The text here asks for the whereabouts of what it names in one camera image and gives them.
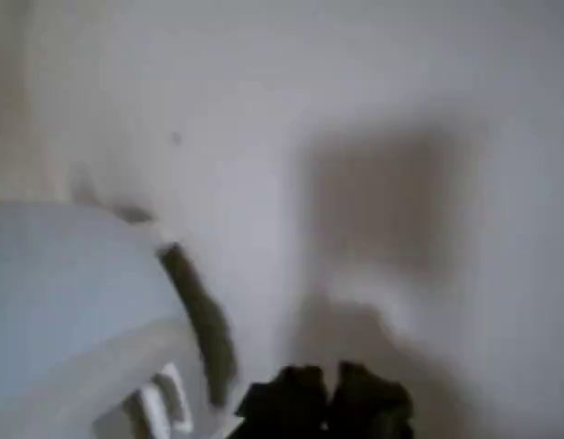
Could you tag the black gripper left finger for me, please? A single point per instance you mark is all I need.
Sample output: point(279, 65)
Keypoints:
point(286, 402)

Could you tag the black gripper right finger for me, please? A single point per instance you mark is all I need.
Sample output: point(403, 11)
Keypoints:
point(370, 402)

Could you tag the white rice cooker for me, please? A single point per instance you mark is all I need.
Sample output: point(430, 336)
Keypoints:
point(67, 302)

